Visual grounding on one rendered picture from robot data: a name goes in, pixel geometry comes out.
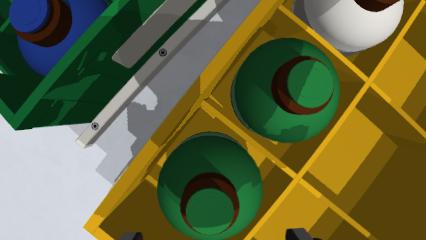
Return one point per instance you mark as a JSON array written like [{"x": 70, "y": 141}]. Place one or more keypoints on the yellow crate with dividers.
[{"x": 373, "y": 167}]

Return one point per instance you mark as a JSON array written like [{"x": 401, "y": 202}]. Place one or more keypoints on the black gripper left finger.
[{"x": 131, "y": 236}]

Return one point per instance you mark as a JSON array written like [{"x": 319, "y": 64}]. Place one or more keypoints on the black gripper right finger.
[{"x": 298, "y": 234}]

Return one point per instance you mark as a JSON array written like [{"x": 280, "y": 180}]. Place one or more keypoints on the blue bottle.
[{"x": 46, "y": 29}]

